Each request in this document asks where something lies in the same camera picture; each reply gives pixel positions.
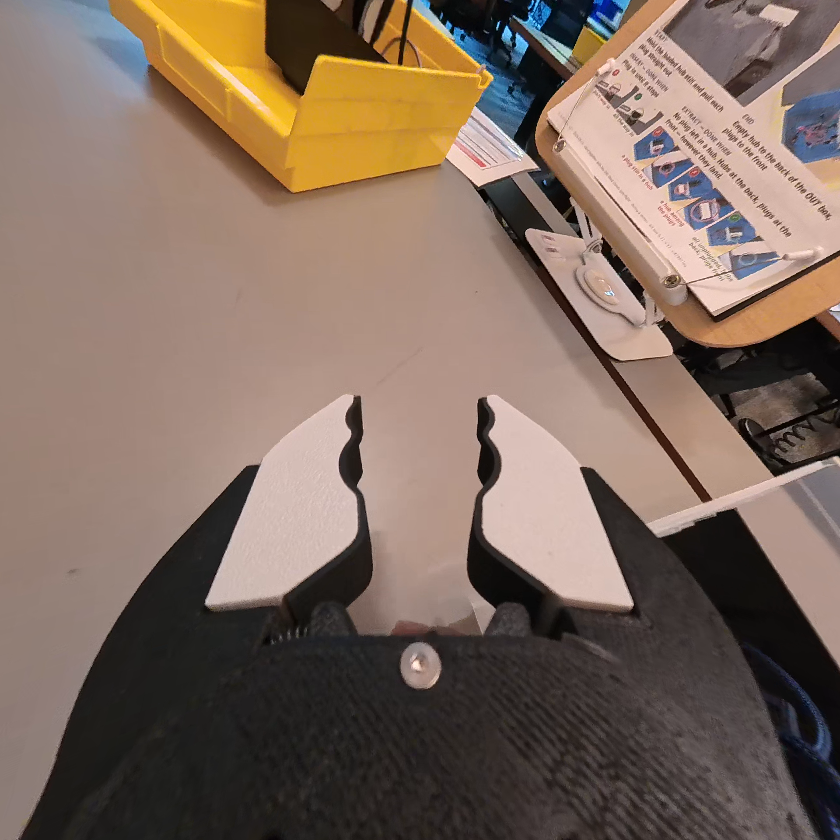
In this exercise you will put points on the black office chair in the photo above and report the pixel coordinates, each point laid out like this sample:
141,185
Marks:
781,433

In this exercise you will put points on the clear plastic bin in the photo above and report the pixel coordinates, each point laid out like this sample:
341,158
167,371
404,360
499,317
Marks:
741,495

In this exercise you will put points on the instruction sheet on wooden stand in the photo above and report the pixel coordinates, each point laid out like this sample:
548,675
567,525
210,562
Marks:
754,321

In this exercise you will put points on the laminated paper sheet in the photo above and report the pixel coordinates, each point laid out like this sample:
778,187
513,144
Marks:
489,148

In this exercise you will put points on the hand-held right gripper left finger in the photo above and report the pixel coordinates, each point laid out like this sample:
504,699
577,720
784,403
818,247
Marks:
289,525

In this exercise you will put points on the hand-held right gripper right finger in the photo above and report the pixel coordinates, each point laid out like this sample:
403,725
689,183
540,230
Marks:
551,525

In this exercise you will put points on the large black USB hub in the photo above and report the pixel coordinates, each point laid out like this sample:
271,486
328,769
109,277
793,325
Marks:
308,39

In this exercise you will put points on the yellow plastic bin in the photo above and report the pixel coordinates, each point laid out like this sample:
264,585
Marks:
367,111

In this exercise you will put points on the small yellow bin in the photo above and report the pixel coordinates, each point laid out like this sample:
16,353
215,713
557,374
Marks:
587,39

